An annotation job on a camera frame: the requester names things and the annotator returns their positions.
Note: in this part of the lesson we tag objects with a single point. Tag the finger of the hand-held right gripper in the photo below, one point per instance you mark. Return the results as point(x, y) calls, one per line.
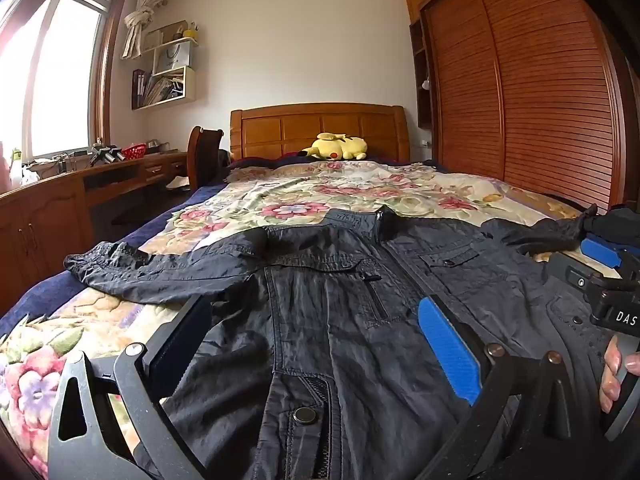
point(602, 252)
point(575, 275)

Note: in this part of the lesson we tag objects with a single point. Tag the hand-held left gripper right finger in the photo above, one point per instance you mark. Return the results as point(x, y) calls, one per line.
point(450, 345)

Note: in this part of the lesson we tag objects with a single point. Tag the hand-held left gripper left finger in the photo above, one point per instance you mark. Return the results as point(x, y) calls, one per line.
point(175, 355)

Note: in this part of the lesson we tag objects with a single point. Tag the dark navy jacket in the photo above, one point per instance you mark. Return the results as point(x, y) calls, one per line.
point(320, 340)

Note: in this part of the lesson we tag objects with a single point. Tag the person's right hand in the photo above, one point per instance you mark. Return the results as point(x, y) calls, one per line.
point(610, 375)

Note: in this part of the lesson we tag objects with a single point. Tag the wooden desk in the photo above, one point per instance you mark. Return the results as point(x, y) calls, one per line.
point(50, 215)

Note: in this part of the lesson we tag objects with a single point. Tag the wooden louvered wardrobe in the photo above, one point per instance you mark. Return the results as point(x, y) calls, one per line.
point(525, 75)

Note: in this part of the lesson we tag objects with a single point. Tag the wooden chair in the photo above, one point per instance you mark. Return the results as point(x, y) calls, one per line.
point(202, 155)

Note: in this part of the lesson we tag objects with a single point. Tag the floral blanket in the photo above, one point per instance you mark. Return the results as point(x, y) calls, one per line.
point(300, 195)

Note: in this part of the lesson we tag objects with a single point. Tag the red basket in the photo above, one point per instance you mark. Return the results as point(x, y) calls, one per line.
point(134, 151)

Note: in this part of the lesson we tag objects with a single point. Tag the metal pot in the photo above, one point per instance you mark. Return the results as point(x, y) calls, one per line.
point(156, 146)

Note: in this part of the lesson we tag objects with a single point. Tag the yellow plush toy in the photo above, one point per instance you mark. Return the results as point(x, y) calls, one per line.
point(337, 147)

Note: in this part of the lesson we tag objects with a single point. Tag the wooden bed headboard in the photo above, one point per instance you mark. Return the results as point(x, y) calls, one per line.
point(320, 127)

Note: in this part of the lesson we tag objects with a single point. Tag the pink bottle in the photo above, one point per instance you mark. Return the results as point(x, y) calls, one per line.
point(4, 165)

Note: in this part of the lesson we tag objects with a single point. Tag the dark binders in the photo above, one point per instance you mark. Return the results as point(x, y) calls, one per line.
point(138, 89)

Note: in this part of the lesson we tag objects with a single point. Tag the white paper bag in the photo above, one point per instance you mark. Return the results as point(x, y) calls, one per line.
point(172, 57)

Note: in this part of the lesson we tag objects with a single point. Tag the wooden framed window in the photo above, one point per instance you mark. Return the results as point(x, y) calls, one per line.
point(60, 70)

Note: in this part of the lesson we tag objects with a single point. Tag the tied cream curtain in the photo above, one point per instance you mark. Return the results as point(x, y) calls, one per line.
point(140, 15)

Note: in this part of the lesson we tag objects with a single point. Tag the white wall shelf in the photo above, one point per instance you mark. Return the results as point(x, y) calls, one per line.
point(187, 87)

